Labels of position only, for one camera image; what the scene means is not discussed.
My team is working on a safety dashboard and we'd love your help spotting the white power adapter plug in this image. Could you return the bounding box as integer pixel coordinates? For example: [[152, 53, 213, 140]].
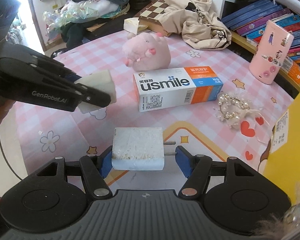
[[111, 127, 176, 171]]

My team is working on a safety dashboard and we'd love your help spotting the white pearl bracelet bow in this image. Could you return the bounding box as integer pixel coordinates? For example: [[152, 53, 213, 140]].
[[216, 92, 270, 129]]

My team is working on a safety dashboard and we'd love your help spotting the white foam sponge block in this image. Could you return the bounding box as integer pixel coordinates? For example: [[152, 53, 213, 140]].
[[74, 70, 117, 114]]

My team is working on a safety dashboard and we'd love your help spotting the white usmile toothpaste box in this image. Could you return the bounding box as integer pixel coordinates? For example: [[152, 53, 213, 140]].
[[133, 66, 223, 112]]

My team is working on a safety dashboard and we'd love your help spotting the pink plush pig toy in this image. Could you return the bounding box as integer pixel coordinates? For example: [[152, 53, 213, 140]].
[[122, 33, 171, 72]]

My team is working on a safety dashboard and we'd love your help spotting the yellow cardboard box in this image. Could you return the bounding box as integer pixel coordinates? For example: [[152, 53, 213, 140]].
[[262, 93, 300, 204]]

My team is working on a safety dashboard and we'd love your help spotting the orange white box on shelf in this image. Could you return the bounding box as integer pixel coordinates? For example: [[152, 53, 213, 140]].
[[280, 57, 300, 85]]

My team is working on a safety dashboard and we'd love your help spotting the wooden chessboard box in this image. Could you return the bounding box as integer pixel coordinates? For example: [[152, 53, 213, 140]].
[[135, 0, 171, 37]]

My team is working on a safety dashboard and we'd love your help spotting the pink sticker-covered cylinder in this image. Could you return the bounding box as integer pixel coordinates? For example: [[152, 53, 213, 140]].
[[249, 21, 294, 85]]

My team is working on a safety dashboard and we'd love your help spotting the beige crumpled cloth bag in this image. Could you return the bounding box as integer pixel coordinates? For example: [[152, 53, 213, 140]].
[[158, 0, 232, 50]]

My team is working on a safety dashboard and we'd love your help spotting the wooden bookshelf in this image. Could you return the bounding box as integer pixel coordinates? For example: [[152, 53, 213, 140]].
[[212, 0, 300, 93]]

